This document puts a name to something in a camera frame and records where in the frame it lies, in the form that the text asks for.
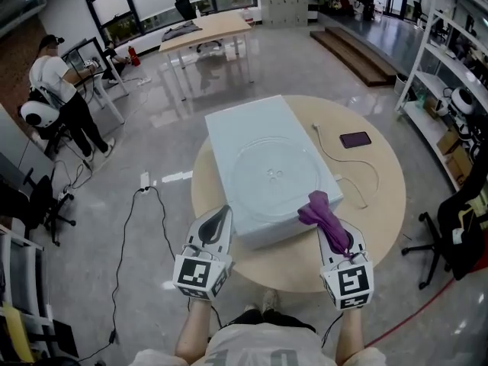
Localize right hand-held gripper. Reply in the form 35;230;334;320
316;219;375;312

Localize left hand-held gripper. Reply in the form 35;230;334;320
172;204;236;302

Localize purple cloth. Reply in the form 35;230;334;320
297;190;355;258

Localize clear glass round plate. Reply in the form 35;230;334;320
230;135;331;223

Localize person's right forearm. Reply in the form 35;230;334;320
335;307;363;366

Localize person's left forearm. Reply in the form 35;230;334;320
174;298;214;358

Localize white microwave oven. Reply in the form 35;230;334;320
204;94;343;250

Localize round wooden table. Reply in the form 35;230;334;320
190;94;407;294

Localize person's right shoe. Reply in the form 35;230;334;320
262;288;278;313

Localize person's black trousers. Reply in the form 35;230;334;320
228;307;317;335

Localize dark phone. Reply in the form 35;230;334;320
339;130;372;150

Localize person's white printed shirt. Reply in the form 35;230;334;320
129;322;390;366

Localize black office chair with jacket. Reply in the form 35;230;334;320
400;165;488;291

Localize cardboard box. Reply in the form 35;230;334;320
436;127;474;186

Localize white waste bin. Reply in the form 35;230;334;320
392;73;409;97

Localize small white table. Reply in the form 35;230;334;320
85;65;130;125

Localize white shelf rack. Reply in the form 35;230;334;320
394;0;488;194

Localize white round pod backpack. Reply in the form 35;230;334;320
438;86;476;116
19;99;58;129

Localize wooden step platform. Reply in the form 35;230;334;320
309;25;397;88

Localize rectangular wooden table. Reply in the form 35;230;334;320
158;13;255;101

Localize grey garment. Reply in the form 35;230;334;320
162;20;203;41

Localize grey cabinet with red sticker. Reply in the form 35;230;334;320
0;103;56;190

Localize black framed display cabinet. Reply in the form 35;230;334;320
60;36;115;87

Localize black high-back office chair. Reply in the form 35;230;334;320
174;0;223;55

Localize grey lockers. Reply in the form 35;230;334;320
262;0;309;27

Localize white charging cable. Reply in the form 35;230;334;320
311;123;382;210

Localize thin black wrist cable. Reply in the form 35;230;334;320
322;313;342;349
186;299;230;329

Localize long black floor cable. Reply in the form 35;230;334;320
75;187;180;361

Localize white metal desk frame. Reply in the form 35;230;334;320
0;225;53;358

